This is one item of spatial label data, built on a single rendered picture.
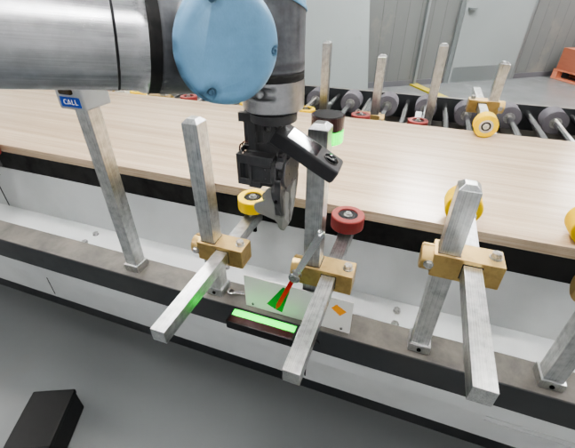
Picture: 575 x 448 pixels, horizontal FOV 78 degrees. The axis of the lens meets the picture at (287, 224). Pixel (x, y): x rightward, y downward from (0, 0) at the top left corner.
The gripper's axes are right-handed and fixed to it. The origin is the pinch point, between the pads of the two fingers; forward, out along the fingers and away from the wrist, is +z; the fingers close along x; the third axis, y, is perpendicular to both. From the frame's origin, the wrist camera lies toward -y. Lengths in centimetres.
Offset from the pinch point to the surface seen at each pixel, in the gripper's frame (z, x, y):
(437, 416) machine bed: 87, -28, -45
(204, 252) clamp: 16.8, -5.3, 22.5
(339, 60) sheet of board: 53, -462, 93
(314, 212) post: 0.6, -6.1, -3.3
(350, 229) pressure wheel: 12.1, -19.4, -8.7
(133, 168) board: 11, -27, 59
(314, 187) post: -4.9, -6.1, -3.0
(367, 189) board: 10.9, -37.8, -9.5
